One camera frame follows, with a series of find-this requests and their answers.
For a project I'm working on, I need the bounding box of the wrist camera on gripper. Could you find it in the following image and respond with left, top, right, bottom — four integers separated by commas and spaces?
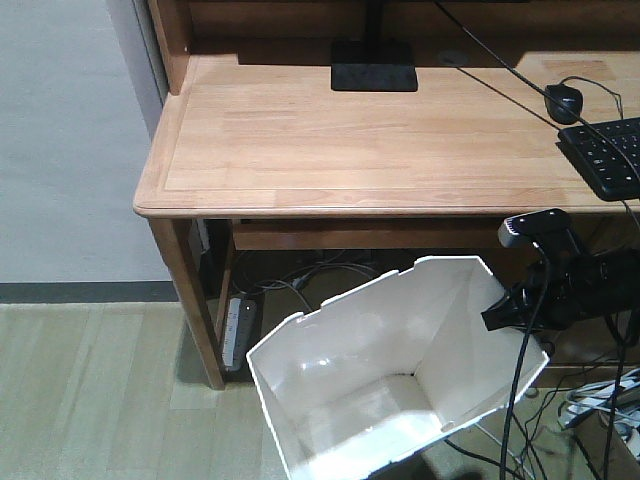
497, 208, 589, 259

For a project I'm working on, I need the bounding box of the black monitor cable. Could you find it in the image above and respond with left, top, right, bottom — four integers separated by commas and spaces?
433, 0, 640, 176

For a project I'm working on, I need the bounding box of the grey power strip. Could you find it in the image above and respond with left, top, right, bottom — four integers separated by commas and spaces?
222, 297, 258, 372

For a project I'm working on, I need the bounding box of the black computer monitor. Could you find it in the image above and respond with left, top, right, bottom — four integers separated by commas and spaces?
330, 0, 531, 93

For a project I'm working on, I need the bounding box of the black computer mouse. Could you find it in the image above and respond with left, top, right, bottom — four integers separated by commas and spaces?
544, 83, 584, 125

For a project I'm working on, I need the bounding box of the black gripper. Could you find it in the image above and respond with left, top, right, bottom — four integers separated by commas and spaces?
481, 256, 608, 331

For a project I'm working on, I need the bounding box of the grey cable under desk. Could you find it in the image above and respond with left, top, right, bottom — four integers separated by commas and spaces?
234, 252, 381, 311

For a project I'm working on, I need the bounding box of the white power strip right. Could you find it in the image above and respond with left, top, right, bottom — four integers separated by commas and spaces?
558, 369, 639, 429

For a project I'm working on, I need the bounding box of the black keyboard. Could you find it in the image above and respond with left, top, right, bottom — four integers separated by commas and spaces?
557, 117, 639, 202

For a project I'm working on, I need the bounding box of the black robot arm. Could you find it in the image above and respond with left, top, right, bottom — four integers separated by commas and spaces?
482, 249, 639, 331

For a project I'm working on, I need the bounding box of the white plastic trash bin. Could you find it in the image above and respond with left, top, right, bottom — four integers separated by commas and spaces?
247, 256, 549, 479

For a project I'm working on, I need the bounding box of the black camera cable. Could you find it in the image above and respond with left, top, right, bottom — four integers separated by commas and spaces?
499, 244, 551, 480

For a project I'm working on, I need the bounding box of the wooden desk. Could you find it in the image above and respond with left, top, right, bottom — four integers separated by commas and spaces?
133, 1, 639, 390

